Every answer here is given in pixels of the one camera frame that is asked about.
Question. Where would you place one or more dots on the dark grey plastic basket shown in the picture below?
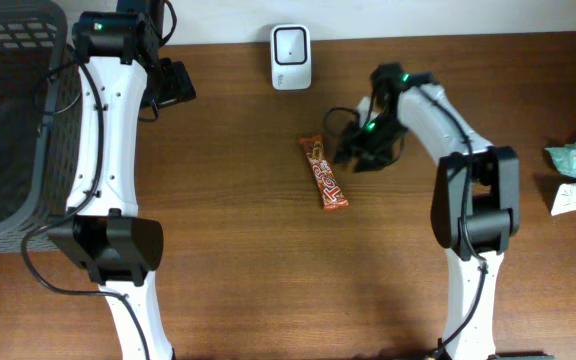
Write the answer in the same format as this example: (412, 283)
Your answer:
(39, 117)

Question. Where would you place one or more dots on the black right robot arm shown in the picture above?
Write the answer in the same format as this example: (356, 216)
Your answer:
(475, 205)

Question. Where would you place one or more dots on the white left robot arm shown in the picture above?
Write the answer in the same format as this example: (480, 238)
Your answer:
(102, 233)

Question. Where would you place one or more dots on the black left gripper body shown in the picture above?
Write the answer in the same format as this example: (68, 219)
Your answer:
(168, 83)

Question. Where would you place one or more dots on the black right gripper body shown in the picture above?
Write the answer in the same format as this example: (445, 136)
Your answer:
(360, 150)

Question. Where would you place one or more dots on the white barcode scanner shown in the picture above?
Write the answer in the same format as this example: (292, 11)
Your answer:
(291, 57)

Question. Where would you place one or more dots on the red snack packet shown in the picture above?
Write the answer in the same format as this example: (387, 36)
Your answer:
(331, 194)

